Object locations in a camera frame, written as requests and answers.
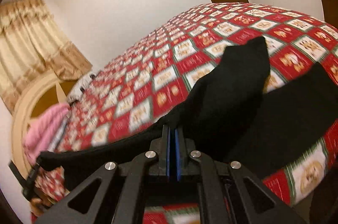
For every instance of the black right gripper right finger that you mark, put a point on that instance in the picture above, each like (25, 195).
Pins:
(227, 193)

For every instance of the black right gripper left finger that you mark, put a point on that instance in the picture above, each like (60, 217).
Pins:
(113, 193)

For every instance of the black pants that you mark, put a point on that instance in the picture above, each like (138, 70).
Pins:
(229, 117)

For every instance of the pink folded blanket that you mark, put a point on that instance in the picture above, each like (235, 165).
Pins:
(43, 130)

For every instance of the cream wooden headboard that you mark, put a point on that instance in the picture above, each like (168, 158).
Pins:
(43, 92)

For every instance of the grey white patterned pillow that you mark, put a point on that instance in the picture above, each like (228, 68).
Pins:
(79, 88)

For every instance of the red christmas patterned bedspread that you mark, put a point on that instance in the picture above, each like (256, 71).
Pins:
(152, 77)

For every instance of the beige patterned curtain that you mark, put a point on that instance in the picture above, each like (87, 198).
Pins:
(31, 44)

